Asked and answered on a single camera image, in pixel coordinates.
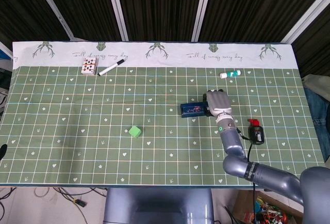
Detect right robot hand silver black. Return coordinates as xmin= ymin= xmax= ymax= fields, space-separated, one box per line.
xmin=202 ymin=89 xmax=233 ymax=118

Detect white green glue stick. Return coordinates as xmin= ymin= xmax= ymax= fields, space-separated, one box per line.
xmin=219 ymin=69 xmax=242 ymax=79

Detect white aluminium partition post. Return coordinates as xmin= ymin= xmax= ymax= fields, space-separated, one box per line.
xmin=30 ymin=0 xmax=77 ymax=41
xmin=104 ymin=0 xmax=129 ymax=41
xmin=191 ymin=0 xmax=216 ymax=42
xmin=280 ymin=0 xmax=330 ymax=44

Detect deck of playing cards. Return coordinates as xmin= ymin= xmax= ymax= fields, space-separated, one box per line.
xmin=80 ymin=57 xmax=99 ymax=75

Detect white marker black cap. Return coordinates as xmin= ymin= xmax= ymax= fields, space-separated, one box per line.
xmin=97 ymin=59 xmax=125 ymax=77

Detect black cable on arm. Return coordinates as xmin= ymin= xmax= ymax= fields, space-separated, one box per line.
xmin=236 ymin=128 xmax=258 ymax=224

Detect blue white panel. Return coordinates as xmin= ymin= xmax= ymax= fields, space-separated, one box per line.
xmin=0 ymin=42 xmax=13 ymax=61

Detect blue jeans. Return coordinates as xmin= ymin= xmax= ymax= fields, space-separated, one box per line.
xmin=304 ymin=87 xmax=330 ymax=163

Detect blue glasses case grey lining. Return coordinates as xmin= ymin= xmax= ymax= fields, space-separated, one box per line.
xmin=179 ymin=102 xmax=210 ymax=119

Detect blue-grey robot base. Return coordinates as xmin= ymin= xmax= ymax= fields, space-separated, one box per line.
xmin=103 ymin=188 xmax=215 ymax=224

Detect olive green cloth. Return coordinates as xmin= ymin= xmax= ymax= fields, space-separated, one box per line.
xmin=301 ymin=74 xmax=330 ymax=93

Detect green cube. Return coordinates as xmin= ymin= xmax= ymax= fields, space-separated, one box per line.
xmin=128 ymin=125 xmax=142 ymax=139

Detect green grid tablecloth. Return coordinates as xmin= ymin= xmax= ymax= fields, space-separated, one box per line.
xmin=0 ymin=41 xmax=327 ymax=186

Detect black bottle red cap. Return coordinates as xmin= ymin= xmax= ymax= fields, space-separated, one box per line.
xmin=247 ymin=119 xmax=265 ymax=146

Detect tangled floor cables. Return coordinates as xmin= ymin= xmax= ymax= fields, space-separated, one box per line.
xmin=0 ymin=186 xmax=108 ymax=224

